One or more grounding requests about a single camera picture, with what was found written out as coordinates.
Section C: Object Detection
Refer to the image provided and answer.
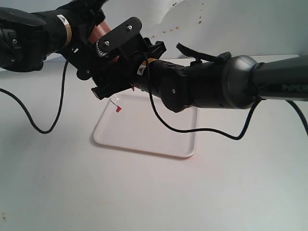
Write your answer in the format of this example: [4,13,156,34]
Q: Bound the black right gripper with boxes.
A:
[90,36,167,101]

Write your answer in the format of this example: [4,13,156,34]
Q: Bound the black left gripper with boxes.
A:
[64,0,106,80]

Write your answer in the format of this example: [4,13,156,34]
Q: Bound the red sauce squeeze bottle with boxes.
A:
[89,21,119,69]

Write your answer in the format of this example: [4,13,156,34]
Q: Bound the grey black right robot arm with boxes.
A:
[92,38,308,113]

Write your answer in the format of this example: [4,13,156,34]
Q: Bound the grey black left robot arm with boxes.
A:
[0,0,105,80]

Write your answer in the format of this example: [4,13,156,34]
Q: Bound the red sauce drops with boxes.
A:
[109,98,122,113]

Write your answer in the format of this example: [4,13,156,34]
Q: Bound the white rectangular plastic tray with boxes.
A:
[93,91,197,158]

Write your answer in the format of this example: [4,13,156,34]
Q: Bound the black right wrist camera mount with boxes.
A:
[95,17,142,57]

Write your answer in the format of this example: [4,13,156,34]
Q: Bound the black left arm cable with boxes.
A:
[0,57,69,134]

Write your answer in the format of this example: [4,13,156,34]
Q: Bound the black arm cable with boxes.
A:
[143,51,308,141]
[0,57,69,134]

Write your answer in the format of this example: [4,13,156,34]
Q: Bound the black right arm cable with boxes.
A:
[143,51,308,141]

